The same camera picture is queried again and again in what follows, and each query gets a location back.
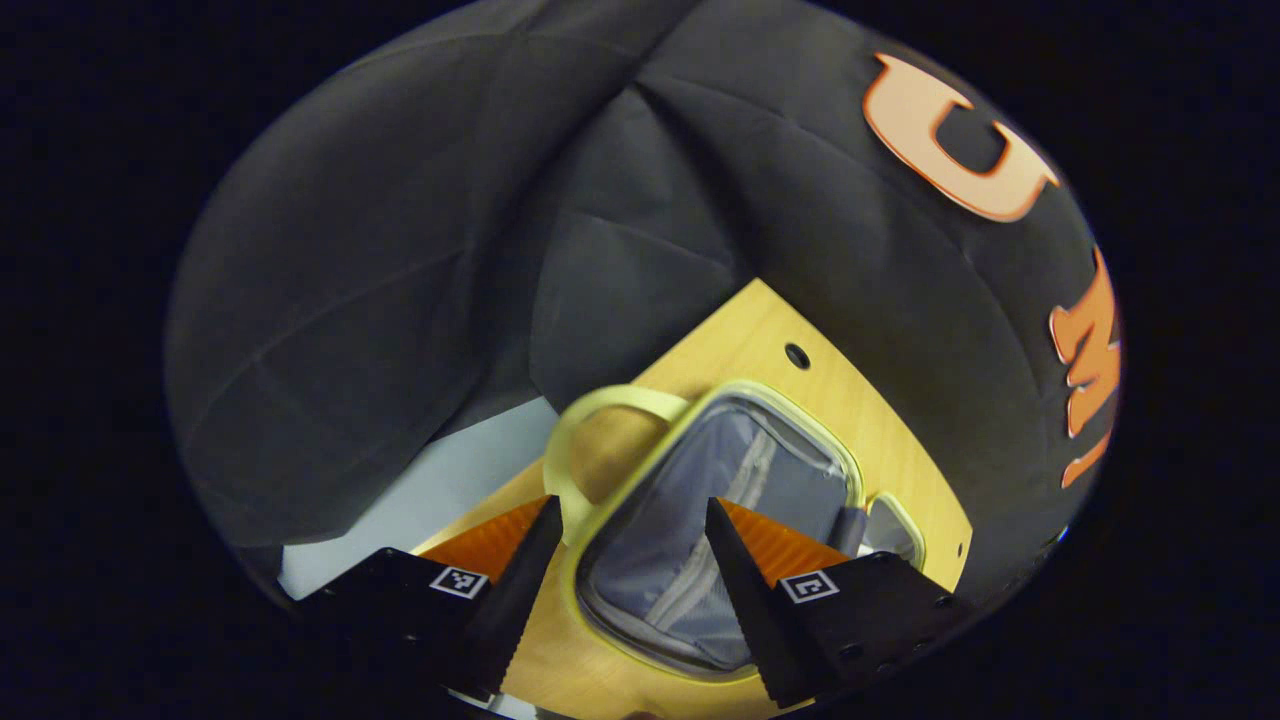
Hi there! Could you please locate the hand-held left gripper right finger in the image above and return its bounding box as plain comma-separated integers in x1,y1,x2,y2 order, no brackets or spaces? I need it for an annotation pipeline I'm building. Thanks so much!
705,497,976,709

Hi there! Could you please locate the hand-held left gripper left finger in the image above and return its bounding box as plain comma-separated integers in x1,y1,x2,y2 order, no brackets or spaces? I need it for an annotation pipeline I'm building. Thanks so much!
293,495,566,702

